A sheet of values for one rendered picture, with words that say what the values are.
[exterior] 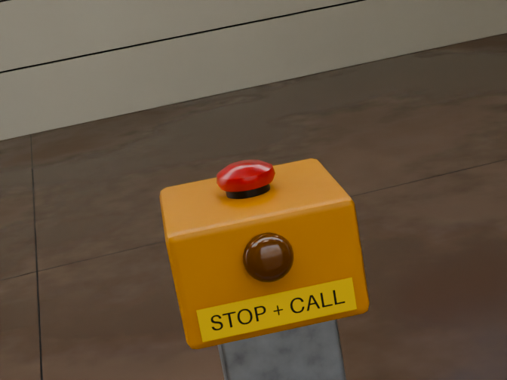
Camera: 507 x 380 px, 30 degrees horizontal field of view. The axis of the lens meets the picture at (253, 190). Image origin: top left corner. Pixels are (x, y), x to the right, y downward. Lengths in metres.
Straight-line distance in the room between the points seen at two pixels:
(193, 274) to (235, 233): 0.04
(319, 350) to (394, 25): 7.16
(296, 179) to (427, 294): 2.51
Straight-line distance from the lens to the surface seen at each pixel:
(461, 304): 3.04
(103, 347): 3.19
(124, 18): 7.24
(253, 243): 0.58
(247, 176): 0.62
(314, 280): 0.60
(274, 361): 0.64
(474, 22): 8.04
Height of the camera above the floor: 1.25
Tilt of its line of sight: 16 degrees down
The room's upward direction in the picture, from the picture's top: 10 degrees counter-clockwise
